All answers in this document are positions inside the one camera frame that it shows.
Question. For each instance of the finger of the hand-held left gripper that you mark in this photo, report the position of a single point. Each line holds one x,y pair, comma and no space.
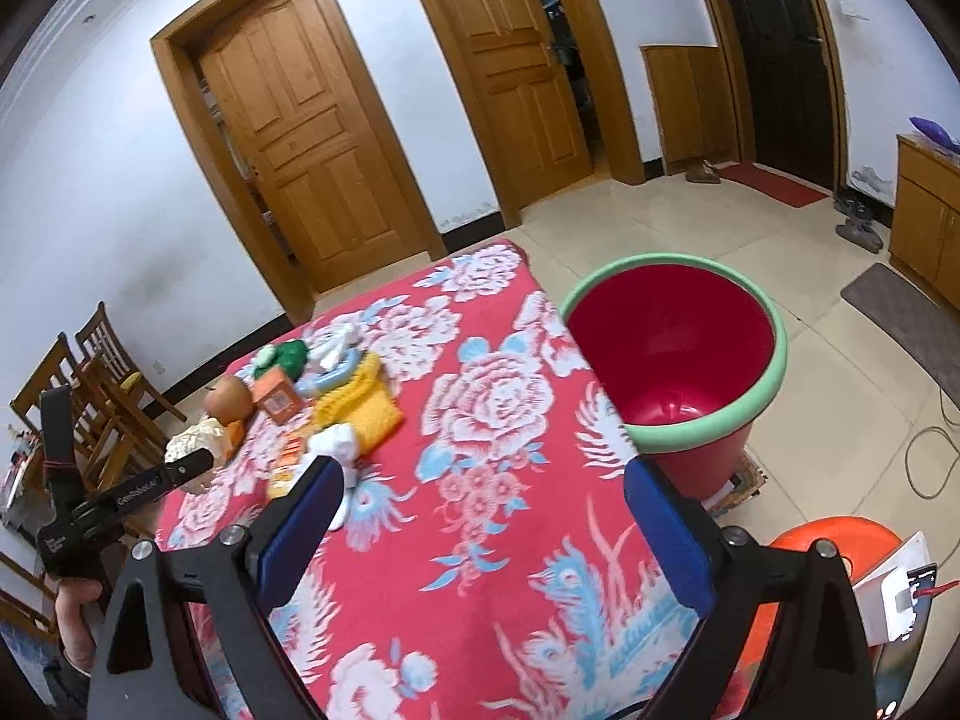
187,466

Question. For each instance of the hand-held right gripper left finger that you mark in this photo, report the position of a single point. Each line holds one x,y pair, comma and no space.
300,532

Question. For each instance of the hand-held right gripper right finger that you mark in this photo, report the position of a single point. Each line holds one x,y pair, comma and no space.
667,532

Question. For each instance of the red bucket with green rim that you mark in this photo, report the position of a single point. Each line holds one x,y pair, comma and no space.
675,360

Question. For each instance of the person's left hand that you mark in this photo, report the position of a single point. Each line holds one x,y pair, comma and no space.
75,615

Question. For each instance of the beige crumpled paper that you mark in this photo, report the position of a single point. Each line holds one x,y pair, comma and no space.
196,442

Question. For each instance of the apple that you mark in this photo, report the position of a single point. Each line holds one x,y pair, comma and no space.
229,397

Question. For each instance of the white crumpled tissue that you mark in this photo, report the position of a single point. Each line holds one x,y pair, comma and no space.
337,444

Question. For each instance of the small orange box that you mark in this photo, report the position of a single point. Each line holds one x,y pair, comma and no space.
276,401

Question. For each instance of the yellow foam net sleeve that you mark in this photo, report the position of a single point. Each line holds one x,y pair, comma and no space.
356,401

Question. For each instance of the green clover-shaped toy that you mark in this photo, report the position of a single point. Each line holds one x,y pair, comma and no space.
289,358

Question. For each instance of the wooden chair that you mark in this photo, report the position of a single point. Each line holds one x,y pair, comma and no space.
101,345
56,382

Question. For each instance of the orange plastic stool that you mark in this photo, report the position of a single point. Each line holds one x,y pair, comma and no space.
825,532

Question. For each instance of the red floral blanket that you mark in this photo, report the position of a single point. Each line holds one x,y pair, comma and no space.
487,465

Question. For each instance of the clear plastic bag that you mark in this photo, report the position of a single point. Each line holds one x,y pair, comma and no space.
335,341

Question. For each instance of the white box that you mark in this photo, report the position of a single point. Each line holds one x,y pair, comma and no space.
896,585

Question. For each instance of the grey floor mat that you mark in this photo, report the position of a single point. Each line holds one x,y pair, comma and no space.
904,311

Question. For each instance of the grey shoe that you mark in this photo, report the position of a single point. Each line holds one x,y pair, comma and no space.
855,206
860,234

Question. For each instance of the panelled wooden door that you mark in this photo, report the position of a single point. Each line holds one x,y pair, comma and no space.
300,127
517,67

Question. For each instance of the brown shoes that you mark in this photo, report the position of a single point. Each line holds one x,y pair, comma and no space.
703,172

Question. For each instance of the red door mat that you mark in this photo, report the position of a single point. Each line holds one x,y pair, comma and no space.
772,184

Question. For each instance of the wooden cabinet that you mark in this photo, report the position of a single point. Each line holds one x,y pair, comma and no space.
926,217

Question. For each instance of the purple bag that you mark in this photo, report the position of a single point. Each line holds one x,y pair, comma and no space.
934,131

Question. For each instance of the black door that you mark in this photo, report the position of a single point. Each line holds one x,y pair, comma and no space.
780,52

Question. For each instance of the low wooden wall panel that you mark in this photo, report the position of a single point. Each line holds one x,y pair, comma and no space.
686,105

